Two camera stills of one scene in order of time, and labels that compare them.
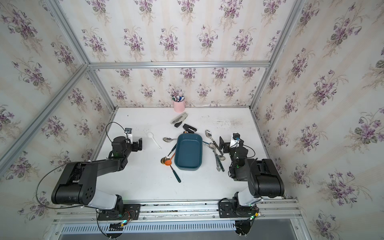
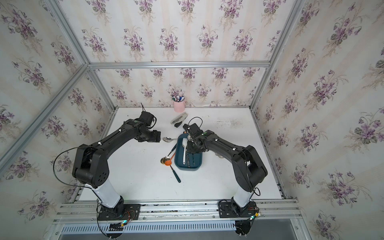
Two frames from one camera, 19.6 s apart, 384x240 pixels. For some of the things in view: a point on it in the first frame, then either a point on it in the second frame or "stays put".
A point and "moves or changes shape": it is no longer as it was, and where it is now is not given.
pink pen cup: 179,107 stays put
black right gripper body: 227,150 to 192,147
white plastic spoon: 150,134 moves or changes shape
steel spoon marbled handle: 209,135 moves or changes shape
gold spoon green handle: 163,159 stays put
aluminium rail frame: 82,217 stays put
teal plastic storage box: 188,152 stays put
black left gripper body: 134,148 to 151,136
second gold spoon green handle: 175,175 stays put
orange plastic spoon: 168,162 stays put
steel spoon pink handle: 168,139 stays put
